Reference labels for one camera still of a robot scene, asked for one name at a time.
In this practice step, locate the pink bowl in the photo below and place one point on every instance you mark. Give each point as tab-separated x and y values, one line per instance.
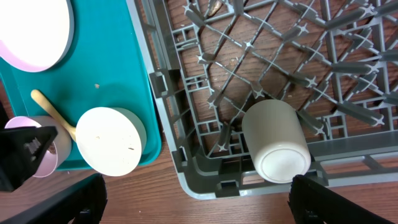
57	152

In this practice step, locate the teal plastic serving tray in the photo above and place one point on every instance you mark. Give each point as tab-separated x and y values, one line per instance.
103	67

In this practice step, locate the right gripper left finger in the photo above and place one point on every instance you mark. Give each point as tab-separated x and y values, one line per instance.
83	202

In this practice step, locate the white cup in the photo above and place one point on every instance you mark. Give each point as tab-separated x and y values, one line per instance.
275	141

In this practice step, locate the large white plate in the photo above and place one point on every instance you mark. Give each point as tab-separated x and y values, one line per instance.
36	35

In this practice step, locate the yellow plastic spoon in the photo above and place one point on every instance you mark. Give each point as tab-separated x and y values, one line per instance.
47	106

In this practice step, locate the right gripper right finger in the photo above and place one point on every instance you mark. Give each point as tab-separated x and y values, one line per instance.
311	202

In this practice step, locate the grey dishwasher rack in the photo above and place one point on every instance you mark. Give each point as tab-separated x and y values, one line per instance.
334	62

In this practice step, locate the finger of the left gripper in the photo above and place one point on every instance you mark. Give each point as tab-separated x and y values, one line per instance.
22	151

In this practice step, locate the pale green bowl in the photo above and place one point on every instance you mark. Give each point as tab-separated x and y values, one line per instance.
111	140

